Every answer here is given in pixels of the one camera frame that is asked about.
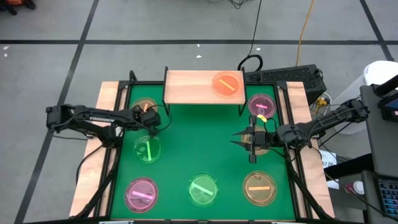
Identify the yellow hanging cable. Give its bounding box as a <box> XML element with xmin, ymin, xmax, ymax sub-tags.
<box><xmin>295</xmin><ymin>0</ymin><xmax>317</xmax><ymax>67</ymax></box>

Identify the small white pink bottle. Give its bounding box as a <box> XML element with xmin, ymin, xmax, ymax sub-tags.
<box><xmin>345</xmin><ymin>180</ymin><xmax>365</xmax><ymax>195</ymax></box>

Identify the green table mat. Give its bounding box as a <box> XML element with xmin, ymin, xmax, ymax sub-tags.
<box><xmin>110</xmin><ymin>83</ymin><xmax>296</xmax><ymax>220</ymax></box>

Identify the black hanging cable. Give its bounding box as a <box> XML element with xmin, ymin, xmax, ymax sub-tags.
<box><xmin>237</xmin><ymin>0</ymin><xmax>264</xmax><ymax>72</ymax></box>

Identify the pink translucent plastic plate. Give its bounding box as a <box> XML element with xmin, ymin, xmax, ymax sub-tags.
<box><xmin>124</xmin><ymin>177</ymin><xmax>159</xmax><ymax>214</ymax></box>
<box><xmin>248</xmin><ymin>93</ymin><xmax>277</xmax><ymax>119</ymax></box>

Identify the wooden shelf with black frame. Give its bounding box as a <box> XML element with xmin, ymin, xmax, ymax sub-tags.
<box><xmin>162</xmin><ymin>65</ymin><xmax>249</xmax><ymax>117</ymax></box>

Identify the black computer case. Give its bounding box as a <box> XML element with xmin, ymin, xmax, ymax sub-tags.
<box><xmin>244</xmin><ymin>63</ymin><xmax>328</xmax><ymax>106</ymax></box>

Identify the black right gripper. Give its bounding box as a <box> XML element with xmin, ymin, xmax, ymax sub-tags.
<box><xmin>230</xmin><ymin>115</ymin><xmax>278</xmax><ymax>164</ymax></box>

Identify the white plastic bin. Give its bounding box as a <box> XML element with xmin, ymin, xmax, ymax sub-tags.
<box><xmin>334</xmin><ymin>60</ymin><xmax>398</xmax><ymax>135</ymax></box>

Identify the green translucent plastic plate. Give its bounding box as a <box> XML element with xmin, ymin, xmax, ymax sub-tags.
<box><xmin>134</xmin><ymin>134</ymin><xmax>163</xmax><ymax>165</ymax></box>
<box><xmin>187</xmin><ymin>173</ymin><xmax>220</xmax><ymax>208</ymax></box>

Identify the black monitor screen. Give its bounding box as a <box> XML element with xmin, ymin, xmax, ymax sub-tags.
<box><xmin>377</xmin><ymin>93</ymin><xmax>398</xmax><ymax>123</ymax></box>

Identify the white paper sheet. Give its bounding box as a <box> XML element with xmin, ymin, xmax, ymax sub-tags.
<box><xmin>318</xmin><ymin>149</ymin><xmax>338</xmax><ymax>170</ymax></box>

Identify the orange translucent plastic plate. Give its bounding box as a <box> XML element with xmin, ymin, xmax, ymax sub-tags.
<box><xmin>242</xmin><ymin>170</ymin><xmax>278</xmax><ymax>207</ymax></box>
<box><xmin>211</xmin><ymin>70</ymin><xmax>244</xmax><ymax>100</ymax></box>
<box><xmin>241</xmin><ymin>124</ymin><xmax>272</xmax><ymax>156</ymax></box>
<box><xmin>132</xmin><ymin>96</ymin><xmax>159</xmax><ymax>116</ymax></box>

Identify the black metal table frame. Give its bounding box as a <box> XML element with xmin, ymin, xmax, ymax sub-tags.
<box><xmin>93</xmin><ymin>70</ymin><xmax>315</xmax><ymax>224</ymax></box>

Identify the backlit black keyboard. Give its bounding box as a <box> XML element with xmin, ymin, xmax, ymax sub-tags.
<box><xmin>376</xmin><ymin>179</ymin><xmax>398</xmax><ymax>220</ymax></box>

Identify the grey equipment cart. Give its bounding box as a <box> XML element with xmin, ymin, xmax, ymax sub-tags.
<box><xmin>359</xmin><ymin>83</ymin><xmax>398</xmax><ymax>224</ymax></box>

